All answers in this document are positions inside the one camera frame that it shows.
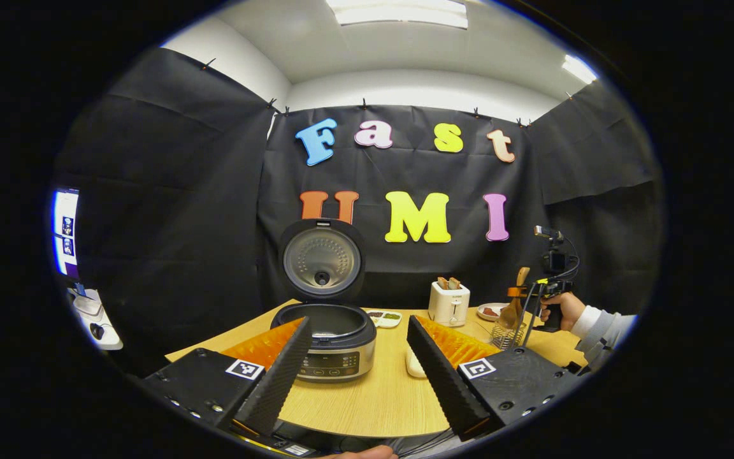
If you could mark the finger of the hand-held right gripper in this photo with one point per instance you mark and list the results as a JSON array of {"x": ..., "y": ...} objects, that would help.
[{"x": 523, "y": 291}]

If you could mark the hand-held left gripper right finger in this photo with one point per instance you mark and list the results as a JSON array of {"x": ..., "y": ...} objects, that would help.
[{"x": 443, "y": 382}]

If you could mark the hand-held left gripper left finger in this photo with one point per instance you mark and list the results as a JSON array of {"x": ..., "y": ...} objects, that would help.
[{"x": 278, "y": 382}]

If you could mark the wooden spoon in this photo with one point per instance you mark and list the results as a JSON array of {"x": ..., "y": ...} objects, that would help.
[{"x": 512, "y": 312}]

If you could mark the clear container of white rice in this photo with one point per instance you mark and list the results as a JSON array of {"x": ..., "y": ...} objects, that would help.
[{"x": 415, "y": 366}]

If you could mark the dark grey rice cooker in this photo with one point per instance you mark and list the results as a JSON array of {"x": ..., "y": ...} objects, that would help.
[{"x": 335, "y": 357}]

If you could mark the white round plate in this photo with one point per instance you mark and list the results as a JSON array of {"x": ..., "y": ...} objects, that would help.
[{"x": 488, "y": 317}]

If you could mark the white toaster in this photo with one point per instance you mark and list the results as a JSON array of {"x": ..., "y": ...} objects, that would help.
[{"x": 450, "y": 309}]

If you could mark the white divided condiment dish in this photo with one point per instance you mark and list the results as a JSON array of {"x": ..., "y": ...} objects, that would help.
[{"x": 385, "y": 317}]

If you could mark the black backdrop cloth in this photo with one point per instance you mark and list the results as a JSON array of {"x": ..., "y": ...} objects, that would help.
[{"x": 182, "y": 223}]

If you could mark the black computer mouse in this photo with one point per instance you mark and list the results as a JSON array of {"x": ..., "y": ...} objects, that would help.
[{"x": 97, "y": 331}]

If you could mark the white side desk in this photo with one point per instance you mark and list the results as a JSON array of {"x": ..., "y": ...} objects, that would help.
[{"x": 96, "y": 315}]

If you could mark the small ceiling light panel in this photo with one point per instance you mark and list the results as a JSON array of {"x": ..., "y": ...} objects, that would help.
[{"x": 578, "y": 69}]

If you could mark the computer monitor screen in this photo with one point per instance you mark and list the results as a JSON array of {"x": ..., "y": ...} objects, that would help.
[{"x": 65, "y": 229}]

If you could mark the large ceiling light panel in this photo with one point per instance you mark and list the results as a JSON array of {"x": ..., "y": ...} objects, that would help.
[{"x": 399, "y": 13}]

